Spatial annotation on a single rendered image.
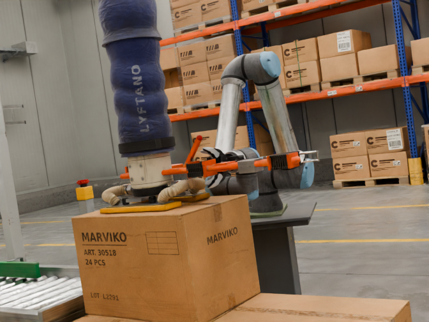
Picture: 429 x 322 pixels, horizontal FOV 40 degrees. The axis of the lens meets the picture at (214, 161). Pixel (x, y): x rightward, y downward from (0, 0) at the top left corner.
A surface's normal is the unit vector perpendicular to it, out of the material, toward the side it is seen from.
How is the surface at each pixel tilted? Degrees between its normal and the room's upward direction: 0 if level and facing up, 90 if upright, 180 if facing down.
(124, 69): 77
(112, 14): 91
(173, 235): 90
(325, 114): 90
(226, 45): 88
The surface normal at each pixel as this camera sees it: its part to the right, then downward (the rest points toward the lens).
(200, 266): 0.79, -0.07
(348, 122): -0.55, 0.12
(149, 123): 0.26, -0.26
